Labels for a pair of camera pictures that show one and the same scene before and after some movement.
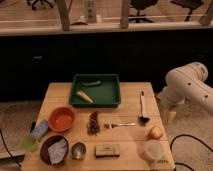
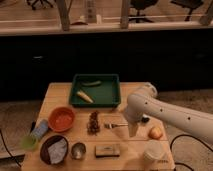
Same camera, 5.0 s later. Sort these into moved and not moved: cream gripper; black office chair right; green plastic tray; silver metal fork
Moved: cream gripper
Not moved: green plastic tray; silver metal fork; black office chair right
